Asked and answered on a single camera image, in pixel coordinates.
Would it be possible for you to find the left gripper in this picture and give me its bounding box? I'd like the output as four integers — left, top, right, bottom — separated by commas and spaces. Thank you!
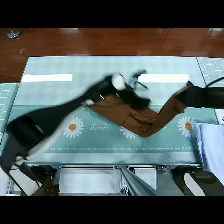
117, 87, 152, 110

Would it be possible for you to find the brown garment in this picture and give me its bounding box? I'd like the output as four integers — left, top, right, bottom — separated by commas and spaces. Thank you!
87, 81, 195, 139

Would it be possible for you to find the lavender garment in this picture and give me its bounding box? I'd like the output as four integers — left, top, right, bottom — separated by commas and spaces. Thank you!
192, 122, 224, 186

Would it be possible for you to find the black cable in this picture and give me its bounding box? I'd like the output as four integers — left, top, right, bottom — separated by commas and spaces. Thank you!
203, 76, 224, 89

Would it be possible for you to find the silver frame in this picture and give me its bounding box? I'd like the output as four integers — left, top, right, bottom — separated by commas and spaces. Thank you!
0, 162, 224, 197

